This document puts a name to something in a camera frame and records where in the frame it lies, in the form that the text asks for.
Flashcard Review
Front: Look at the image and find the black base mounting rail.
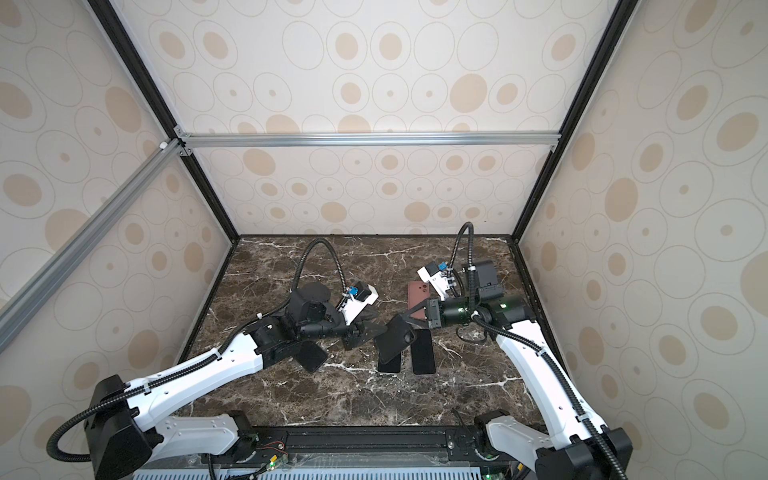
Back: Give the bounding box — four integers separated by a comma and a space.
106, 424, 625, 480

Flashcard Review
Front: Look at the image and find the diagonal aluminium rail left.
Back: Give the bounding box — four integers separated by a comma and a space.
1, 139, 182, 349

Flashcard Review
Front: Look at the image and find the black frame post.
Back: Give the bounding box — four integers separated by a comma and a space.
511, 0, 639, 245
87, 0, 240, 244

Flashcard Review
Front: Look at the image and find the right black corrugated cable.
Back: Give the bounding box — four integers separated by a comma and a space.
448, 221, 628, 480

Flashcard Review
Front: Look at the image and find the black phone case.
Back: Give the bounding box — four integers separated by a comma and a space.
374, 314, 416, 363

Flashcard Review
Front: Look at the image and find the black corrugated cable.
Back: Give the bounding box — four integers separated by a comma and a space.
46, 238, 349, 464
448, 221, 628, 480

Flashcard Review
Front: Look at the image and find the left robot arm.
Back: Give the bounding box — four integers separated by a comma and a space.
46, 282, 385, 479

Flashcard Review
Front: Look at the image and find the black phone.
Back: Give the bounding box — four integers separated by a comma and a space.
377, 354, 402, 374
293, 341, 329, 373

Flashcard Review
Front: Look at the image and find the horizontal aluminium rail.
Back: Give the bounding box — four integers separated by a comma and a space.
182, 131, 560, 148

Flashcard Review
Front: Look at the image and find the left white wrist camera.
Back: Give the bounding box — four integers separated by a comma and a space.
338, 281, 379, 325

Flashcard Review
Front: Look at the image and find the left black corrugated cable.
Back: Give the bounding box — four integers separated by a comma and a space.
46, 238, 349, 464

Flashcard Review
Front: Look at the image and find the black frame post left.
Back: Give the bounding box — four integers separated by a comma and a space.
87, 0, 240, 244

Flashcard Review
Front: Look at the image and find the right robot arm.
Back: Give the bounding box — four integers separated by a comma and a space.
399, 260, 633, 479

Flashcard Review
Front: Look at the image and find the black frame post right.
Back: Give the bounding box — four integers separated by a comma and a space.
511, 0, 639, 245

